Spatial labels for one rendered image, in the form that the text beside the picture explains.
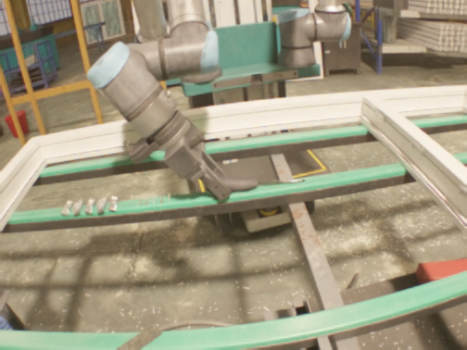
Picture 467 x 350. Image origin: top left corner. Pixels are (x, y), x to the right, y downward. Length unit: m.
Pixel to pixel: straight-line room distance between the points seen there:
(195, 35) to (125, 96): 0.21
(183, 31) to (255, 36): 0.99
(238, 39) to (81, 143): 0.95
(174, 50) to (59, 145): 0.52
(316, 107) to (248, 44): 0.78
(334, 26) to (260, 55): 0.40
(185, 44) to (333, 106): 0.49
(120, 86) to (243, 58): 1.16
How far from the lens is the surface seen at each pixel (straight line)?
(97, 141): 1.00
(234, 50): 1.66
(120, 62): 0.58
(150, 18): 1.34
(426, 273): 0.89
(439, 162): 0.72
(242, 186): 0.68
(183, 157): 0.59
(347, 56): 4.63
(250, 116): 0.94
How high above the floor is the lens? 1.26
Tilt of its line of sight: 30 degrees down
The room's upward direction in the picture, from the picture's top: 7 degrees counter-clockwise
